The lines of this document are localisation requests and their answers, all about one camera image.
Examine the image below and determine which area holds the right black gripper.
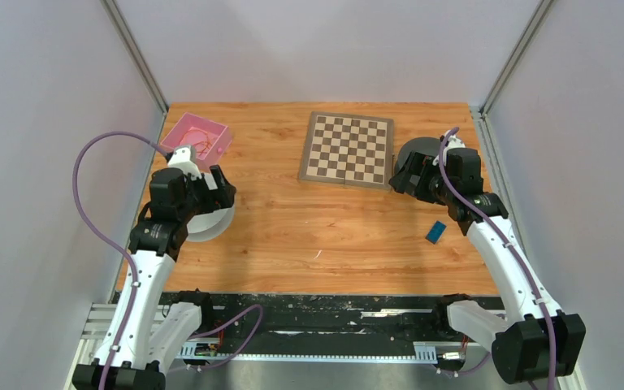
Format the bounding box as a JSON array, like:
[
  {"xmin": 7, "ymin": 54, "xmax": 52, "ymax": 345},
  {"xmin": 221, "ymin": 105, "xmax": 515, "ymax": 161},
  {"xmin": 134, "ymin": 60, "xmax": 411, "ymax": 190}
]
[{"xmin": 388, "ymin": 151, "xmax": 455, "ymax": 206}]

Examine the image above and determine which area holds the black cable spool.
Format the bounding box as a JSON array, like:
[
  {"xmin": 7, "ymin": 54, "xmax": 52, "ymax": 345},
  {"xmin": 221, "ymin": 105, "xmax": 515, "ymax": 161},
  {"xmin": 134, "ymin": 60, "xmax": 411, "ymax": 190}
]
[{"xmin": 393, "ymin": 136, "xmax": 440, "ymax": 174}]

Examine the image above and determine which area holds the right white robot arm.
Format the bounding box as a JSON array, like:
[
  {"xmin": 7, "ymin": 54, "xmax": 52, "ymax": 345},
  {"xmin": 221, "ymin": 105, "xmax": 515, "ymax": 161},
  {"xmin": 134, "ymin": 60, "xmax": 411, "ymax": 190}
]
[{"xmin": 389, "ymin": 144, "xmax": 587, "ymax": 384}]

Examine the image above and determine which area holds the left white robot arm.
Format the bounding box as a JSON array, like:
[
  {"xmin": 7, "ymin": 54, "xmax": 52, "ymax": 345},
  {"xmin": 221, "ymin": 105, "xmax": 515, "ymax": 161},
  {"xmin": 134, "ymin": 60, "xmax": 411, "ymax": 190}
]
[{"xmin": 71, "ymin": 165, "xmax": 236, "ymax": 389}]

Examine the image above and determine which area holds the blue toy brick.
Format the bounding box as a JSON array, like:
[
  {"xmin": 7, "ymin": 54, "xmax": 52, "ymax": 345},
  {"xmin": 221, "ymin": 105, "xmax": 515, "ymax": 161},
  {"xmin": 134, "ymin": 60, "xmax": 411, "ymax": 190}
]
[{"xmin": 425, "ymin": 221, "xmax": 447, "ymax": 245}]

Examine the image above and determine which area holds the pink plastic box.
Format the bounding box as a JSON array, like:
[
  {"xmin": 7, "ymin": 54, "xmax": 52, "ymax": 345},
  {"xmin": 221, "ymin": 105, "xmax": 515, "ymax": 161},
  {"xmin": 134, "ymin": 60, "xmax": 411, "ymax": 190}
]
[{"xmin": 160, "ymin": 113, "xmax": 233, "ymax": 171}]

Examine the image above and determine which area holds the wooden chessboard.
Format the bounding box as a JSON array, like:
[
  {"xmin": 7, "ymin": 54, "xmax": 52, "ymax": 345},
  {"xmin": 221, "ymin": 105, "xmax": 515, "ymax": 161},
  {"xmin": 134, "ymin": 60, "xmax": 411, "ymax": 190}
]
[{"xmin": 298, "ymin": 111, "xmax": 394, "ymax": 190}]

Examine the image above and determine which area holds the white cable spool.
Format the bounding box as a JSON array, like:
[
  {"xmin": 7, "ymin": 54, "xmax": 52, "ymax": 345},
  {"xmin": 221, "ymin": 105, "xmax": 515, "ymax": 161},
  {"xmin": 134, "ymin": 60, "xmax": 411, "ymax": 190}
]
[{"xmin": 186, "ymin": 206, "xmax": 236, "ymax": 242}]

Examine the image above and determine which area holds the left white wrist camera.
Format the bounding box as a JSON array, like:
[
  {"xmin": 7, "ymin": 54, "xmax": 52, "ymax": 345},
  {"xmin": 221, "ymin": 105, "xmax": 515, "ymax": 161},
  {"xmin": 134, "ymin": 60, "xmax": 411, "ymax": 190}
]
[{"xmin": 167, "ymin": 145, "xmax": 202, "ymax": 180}]

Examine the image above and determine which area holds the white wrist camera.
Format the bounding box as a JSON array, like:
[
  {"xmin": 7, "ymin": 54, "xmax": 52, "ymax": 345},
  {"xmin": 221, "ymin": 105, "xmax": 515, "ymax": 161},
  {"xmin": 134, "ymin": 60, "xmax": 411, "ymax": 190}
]
[
  {"xmin": 167, "ymin": 145, "xmax": 202, "ymax": 180},
  {"xmin": 432, "ymin": 134, "xmax": 466, "ymax": 167}
]

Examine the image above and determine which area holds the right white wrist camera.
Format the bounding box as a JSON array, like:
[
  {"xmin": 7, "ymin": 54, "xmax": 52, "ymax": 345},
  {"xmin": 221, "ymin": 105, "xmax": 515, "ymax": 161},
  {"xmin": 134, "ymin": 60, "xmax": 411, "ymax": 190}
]
[{"xmin": 432, "ymin": 134, "xmax": 466, "ymax": 167}]

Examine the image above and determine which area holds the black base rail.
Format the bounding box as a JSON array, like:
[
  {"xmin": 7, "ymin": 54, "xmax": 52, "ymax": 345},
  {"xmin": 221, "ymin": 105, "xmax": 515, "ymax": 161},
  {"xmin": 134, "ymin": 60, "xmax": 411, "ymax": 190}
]
[{"xmin": 200, "ymin": 293, "xmax": 476, "ymax": 359}]

